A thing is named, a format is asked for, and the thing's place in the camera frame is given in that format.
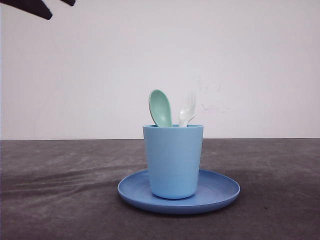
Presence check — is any mint green plastic spoon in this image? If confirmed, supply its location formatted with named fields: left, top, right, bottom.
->
left=148, top=89, right=173, bottom=127

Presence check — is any grey table cloth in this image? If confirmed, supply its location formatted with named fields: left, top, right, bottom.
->
left=0, top=138, right=320, bottom=240

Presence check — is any blue plastic plate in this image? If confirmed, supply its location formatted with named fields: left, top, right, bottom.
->
left=117, top=169, right=241, bottom=215

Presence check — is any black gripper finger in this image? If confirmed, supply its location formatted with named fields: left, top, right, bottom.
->
left=61, top=0, right=76, bottom=6
left=0, top=0, right=53, bottom=20

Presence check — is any white plastic fork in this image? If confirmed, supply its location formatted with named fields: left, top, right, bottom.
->
left=178, top=92, right=196, bottom=127

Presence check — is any light blue plastic cup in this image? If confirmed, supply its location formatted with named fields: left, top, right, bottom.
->
left=142, top=125, right=204, bottom=199

